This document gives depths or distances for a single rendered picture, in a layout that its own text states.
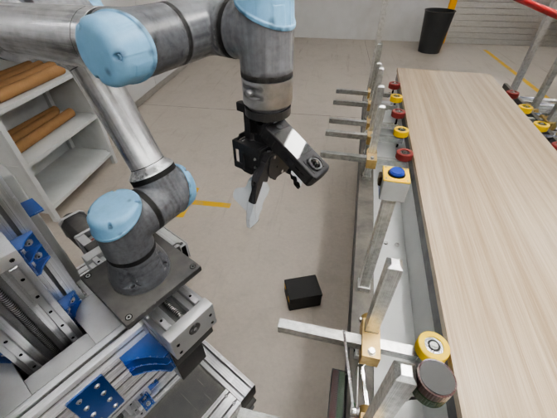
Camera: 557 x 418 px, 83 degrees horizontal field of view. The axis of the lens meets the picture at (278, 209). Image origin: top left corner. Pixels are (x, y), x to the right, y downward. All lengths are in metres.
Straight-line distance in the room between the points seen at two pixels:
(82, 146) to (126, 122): 2.92
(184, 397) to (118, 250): 0.98
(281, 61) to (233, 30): 0.07
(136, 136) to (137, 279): 0.34
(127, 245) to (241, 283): 1.42
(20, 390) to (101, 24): 0.81
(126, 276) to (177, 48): 0.57
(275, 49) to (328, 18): 7.59
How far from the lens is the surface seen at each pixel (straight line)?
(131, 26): 0.42
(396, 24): 8.15
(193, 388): 1.64
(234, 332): 1.95
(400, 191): 0.92
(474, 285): 1.16
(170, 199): 0.81
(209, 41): 0.49
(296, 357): 1.88
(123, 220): 0.74
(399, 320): 1.33
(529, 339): 1.13
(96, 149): 3.61
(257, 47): 0.45
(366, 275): 1.20
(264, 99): 0.47
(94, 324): 0.99
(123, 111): 0.80
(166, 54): 0.44
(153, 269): 0.85
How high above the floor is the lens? 1.71
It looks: 41 degrees down
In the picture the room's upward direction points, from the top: straight up
